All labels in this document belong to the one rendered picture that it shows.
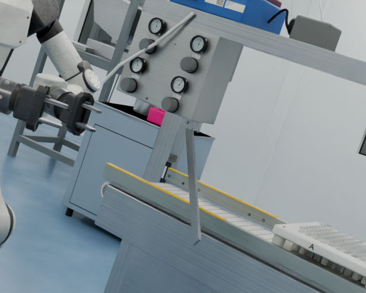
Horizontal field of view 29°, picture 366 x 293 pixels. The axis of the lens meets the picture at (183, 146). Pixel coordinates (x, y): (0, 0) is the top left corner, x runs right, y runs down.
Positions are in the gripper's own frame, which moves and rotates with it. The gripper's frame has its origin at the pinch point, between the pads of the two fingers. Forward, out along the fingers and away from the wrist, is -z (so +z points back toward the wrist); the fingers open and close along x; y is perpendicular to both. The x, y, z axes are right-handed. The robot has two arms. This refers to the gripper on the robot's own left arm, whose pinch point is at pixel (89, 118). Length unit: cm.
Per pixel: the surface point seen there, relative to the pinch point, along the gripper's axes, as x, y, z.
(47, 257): 99, -111, 118
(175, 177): 6.0, -10.2, -28.1
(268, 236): 8, -9, -62
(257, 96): -3, -432, 256
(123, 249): 31.3, -10.3, -18.7
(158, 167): 5.9, -10.7, -20.7
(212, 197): 6.8, -12.1, -40.6
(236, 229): 5, 11, -66
